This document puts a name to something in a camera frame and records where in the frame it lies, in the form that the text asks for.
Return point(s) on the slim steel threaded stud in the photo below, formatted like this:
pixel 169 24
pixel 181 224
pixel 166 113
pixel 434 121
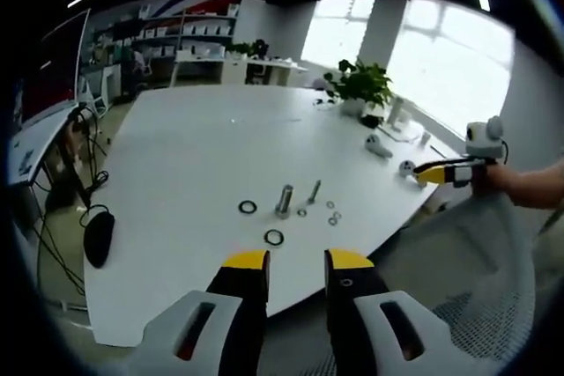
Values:
pixel 315 193

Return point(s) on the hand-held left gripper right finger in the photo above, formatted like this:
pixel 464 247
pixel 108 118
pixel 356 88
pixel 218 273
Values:
pixel 379 332

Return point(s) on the white handheld controller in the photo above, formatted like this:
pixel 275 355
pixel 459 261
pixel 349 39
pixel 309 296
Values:
pixel 378 146
pixel 407 168

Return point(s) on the storage shelf with white boxes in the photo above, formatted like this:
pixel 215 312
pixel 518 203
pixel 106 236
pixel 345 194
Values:
pixel 176 30

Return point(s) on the white counter desk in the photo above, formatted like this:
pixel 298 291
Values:
pixel 211 63

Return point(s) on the dark monitor screen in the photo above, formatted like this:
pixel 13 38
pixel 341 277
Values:
pixel 53 68

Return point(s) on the large steel threaded stud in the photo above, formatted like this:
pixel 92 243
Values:
pixel 284 202

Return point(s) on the white mesh office chair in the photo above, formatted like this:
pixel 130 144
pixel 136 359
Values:
pixel 476 270

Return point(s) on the small black pot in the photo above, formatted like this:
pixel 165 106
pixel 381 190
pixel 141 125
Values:
pixel 371 120

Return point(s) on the small steel washer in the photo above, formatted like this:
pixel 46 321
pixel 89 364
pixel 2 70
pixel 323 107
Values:
pixel 331 220
pixel 330 204
pixel 337 216
pixel 302 212

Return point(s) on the person's right hand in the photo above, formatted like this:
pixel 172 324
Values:
pixel 495 182

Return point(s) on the bright window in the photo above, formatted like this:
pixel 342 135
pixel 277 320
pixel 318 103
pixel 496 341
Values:
pixel 445 63

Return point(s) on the black computer mouse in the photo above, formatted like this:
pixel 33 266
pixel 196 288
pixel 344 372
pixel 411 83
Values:
pixel 98 239

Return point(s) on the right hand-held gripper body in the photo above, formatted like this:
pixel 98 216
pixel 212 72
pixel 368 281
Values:
pixel 481 142

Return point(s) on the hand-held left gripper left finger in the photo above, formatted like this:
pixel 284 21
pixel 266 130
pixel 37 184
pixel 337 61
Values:
pixel 198 327

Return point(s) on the green potted plant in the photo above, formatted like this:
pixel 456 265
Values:
pixel 361 83

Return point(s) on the white desktop stand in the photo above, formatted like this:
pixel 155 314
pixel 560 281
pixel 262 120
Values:
pixel 403 118

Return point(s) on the large black washer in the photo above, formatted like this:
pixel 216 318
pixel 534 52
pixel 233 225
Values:
pixel 247 207
pixel 273 237

